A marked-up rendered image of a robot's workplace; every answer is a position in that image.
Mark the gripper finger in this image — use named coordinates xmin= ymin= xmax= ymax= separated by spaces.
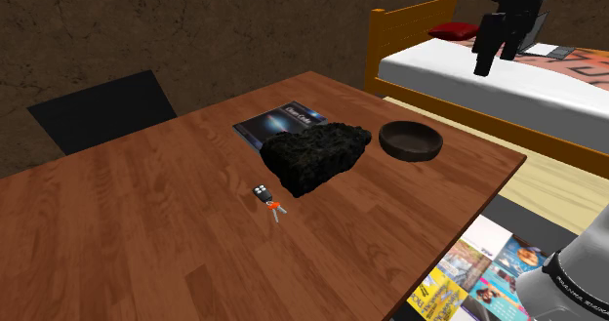
xmin=472 ymin=13 xmax=507 ymax=78
xmin=499 ymin=11 xmax=537 ymax=62

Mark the orange wooden bed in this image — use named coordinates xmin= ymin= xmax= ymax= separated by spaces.
xmin=364 ymin=0 xmax=609 ymax=181

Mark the dark brown bowl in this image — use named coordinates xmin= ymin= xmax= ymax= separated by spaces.
xmin=378 ymin=120 xmax=445 ymax=163

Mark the pale yellow rug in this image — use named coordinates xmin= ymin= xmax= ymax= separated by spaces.
xmin=383 ymin=96 xmax=609 ymax=236

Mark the black rough lump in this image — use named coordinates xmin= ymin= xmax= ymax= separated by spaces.
xmin=259 ymin=122 xmax=373 ymax=199

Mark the dark blue book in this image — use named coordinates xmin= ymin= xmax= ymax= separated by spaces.
xmin=232 ymin=100 xmax=329 ymax=153

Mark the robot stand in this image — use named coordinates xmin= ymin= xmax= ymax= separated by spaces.
xmin=406 ymin=214 xmax=549 ymax=321

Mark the black key fob with keys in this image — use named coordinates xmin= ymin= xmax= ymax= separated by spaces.
xmin=252 ymin=183 xmax=288 ymax=224

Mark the wooden table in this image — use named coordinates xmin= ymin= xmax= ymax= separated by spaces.
xmin=0 ymin=70 xmax=528 ymax=321

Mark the black chair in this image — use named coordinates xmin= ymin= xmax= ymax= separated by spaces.
xmin=26 ymin=69 xmax=179 ymax=157

